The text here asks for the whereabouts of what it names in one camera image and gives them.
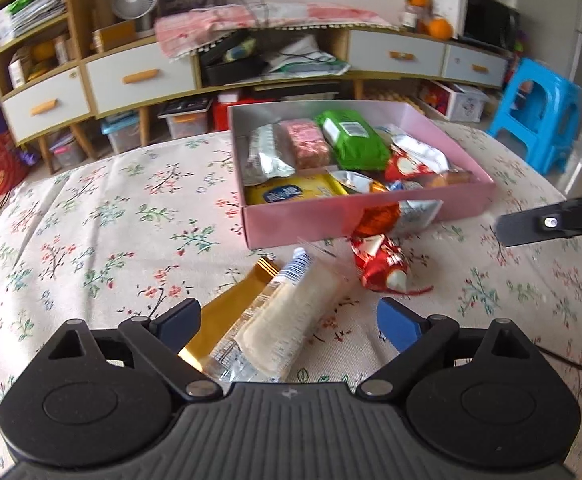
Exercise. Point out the small clear storage bin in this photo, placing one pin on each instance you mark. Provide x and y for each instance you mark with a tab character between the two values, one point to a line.
66	151

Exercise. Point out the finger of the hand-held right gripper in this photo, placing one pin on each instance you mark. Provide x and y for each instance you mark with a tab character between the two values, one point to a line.
531	225

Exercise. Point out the orange silver snack packet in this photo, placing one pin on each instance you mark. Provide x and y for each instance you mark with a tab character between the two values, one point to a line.
401	215

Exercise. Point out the white cabinet drawer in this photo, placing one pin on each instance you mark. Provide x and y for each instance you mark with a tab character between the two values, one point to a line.
171	75
371	50
26	95
456	62

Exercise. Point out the long wooden cabinet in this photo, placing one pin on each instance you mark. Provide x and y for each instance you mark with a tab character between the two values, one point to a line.
71	10

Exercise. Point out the blue plastic stool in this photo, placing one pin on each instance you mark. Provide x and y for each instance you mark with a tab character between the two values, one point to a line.
536	110

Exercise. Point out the stack of papers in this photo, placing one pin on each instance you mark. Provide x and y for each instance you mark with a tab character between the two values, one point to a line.
26	10

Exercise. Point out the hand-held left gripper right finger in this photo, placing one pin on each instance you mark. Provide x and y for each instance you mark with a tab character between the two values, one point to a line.
396	321

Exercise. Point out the blue-lid storage bin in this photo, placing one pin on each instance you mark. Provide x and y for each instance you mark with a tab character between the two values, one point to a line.
121	132

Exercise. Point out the silver grey snack packet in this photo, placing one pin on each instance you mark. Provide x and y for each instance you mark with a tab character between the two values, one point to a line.
263	155

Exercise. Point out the white printed storage box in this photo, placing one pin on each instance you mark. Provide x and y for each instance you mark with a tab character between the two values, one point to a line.
463	102

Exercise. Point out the green snack packet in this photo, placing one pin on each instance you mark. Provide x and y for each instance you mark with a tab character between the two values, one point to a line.
353	140

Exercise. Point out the pile of papers and bags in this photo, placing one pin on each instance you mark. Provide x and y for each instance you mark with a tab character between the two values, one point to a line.
311	65

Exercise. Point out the silver muffin packet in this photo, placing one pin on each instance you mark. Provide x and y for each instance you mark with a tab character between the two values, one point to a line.
403	186

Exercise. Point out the yellow egg tray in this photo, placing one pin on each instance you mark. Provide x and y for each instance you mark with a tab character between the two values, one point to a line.
386	95

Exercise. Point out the white blue bread packet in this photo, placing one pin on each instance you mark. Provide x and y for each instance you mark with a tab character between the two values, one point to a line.
418	146

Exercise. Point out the cream gold snack packet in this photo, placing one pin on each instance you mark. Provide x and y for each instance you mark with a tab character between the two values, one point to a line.
226	310

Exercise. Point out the red cardboard box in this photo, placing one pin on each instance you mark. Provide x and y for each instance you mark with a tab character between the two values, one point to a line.
221	112

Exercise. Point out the floral tablecloth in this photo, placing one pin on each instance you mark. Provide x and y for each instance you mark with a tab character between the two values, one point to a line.
96	235

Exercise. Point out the black microwave oven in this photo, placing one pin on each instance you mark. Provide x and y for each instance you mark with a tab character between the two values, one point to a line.
491	22

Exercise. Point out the pink speckled snack packet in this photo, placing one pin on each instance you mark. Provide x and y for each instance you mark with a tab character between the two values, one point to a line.
306	142

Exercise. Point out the brown cardboard box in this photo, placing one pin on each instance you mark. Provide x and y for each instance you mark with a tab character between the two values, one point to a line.
116	35

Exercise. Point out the pink fringed cloth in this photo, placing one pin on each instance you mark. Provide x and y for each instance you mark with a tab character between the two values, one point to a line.
271	15

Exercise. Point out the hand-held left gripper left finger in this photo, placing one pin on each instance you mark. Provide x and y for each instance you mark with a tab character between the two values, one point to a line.
181	321

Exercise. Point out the red triangular snack packet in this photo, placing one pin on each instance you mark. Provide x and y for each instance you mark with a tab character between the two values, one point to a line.
383	265

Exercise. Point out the white appliance box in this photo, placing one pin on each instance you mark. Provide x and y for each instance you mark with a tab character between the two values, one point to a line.
448	2

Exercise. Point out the clear cracker packet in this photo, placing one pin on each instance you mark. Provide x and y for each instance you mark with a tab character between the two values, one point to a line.
448	178

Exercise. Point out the small white carton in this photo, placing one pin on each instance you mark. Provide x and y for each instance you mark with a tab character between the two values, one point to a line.
17	71

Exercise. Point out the black storage box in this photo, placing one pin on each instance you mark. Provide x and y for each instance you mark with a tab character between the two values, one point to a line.
231	72

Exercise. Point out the yellow blue-label snack packet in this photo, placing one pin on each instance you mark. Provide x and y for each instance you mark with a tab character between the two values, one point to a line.
291	192

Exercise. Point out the silver gold snack packet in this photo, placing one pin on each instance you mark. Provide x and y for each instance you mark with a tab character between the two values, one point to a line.
356	182

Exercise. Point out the pink cardboard box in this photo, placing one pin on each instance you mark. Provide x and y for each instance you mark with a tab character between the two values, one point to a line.
296	225

